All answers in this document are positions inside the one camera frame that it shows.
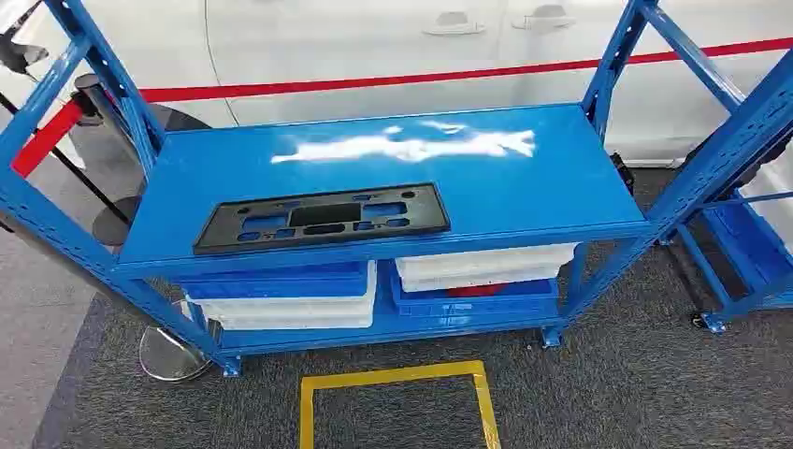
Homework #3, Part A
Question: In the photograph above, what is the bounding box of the black plate with cutouts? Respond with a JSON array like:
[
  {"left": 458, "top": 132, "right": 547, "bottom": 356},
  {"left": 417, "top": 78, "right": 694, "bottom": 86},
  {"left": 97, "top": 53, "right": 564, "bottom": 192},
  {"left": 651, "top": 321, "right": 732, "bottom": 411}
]
[{"left": 193, "top": 182, "right": 453, "bottom": 256}]

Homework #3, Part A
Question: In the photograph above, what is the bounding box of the blue plastic bin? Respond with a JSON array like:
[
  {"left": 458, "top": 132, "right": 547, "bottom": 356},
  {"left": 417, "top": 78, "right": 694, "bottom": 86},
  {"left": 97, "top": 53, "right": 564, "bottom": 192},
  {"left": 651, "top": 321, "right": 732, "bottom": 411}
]
[
  {"left": 178, "top": 260, "right": 373, "bottom": 302},
  {"left": 389, "top": 272, "right": 561, "bottom": 319}
]

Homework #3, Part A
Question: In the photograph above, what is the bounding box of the white plastic bin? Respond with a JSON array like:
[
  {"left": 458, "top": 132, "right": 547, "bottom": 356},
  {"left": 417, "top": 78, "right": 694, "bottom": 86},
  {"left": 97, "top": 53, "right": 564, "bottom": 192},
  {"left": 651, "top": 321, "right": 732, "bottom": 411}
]
[
  {"left": 394, "top": 242, "right": 579, "bottom": 295},
  {"left": 184, "top": 260, "right": 379, "bottom": 331}
]

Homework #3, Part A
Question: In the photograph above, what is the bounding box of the red item in bin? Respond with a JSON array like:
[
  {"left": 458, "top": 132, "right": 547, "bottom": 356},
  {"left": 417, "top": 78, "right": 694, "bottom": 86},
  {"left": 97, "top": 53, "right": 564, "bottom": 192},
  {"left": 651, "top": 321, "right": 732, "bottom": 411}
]
[{"left": 446, "top": 283, "right": 510, "bottom": 299}]

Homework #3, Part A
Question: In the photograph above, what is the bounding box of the blue metal shelf rack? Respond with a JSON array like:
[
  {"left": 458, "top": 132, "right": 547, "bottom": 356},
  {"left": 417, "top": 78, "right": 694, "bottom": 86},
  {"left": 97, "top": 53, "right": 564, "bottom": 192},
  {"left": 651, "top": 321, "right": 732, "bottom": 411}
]
[{"left": 0, "top": 0, "right": 793, "bottom": 379}]

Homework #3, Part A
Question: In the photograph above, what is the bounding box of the long red barrier belt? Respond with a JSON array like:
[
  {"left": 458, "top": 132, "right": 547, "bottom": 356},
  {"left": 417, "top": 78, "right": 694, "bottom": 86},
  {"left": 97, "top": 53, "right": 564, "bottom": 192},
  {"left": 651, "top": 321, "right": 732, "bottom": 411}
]
[{"left": 137, "top": 36, "right": 793, "bottom": 105}]

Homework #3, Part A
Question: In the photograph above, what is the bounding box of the white car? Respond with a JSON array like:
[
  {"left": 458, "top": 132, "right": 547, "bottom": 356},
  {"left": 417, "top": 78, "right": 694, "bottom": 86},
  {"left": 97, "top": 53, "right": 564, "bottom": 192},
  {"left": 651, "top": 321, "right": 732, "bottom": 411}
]
[{"left": 0, "top": 0, "right": 793, "bottom": 171}]

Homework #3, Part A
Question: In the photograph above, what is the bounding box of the yellow floor tape square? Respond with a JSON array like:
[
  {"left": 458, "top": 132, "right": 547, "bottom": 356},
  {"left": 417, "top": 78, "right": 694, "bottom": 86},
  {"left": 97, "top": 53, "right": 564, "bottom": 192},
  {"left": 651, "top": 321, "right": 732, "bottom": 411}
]
[{"left": 298, "top": 359, "right": 502, "bottom": 449}]

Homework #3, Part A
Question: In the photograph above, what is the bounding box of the chrome round stanchion base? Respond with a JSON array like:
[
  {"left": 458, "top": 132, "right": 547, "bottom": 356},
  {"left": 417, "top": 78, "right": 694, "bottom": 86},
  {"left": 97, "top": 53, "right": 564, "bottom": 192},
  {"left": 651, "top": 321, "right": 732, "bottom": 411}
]
[{"left": 138, "top": 300, "right": 216, "bottom": 383}]

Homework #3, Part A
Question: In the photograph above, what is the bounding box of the thin black pole stand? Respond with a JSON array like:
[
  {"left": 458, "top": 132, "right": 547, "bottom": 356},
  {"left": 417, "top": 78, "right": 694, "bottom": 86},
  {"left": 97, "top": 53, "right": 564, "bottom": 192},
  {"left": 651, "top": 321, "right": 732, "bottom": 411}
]
[{"left": 0, "top": 91, "right": 145, "bottom": 248}]

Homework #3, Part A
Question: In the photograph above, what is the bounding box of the small blue metal rack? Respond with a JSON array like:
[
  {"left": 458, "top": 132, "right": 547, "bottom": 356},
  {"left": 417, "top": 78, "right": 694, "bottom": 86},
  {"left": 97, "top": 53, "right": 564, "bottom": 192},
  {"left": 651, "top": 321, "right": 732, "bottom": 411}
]
[{"left": 671, "top": 185, "right": 793, "bottom": 337}]

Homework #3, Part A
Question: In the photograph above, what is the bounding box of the short red barrier belt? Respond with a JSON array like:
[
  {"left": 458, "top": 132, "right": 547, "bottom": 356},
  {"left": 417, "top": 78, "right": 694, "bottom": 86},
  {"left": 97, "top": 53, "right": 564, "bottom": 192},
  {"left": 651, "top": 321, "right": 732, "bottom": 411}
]
[{"left": 10, "top": 100, "right": 86, "bottom": 179}]

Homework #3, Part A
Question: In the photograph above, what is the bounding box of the white car door handle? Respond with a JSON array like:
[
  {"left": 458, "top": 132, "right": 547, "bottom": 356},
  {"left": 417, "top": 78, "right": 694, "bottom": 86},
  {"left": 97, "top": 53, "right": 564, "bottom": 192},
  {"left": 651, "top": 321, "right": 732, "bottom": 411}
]
[
  {"left": 423, "top": 10, "right": 486, "bottom": 37},
  {"left": 512, "top": 4, "right": 576, "bottom": 32}
]

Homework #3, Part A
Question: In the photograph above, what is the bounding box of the stanchion post with black head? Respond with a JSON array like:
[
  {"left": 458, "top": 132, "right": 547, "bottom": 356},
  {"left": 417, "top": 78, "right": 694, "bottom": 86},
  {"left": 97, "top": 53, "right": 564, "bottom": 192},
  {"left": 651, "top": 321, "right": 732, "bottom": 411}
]
[{"left": 67, "top": 73, "right": 153, "bottom": 206}]

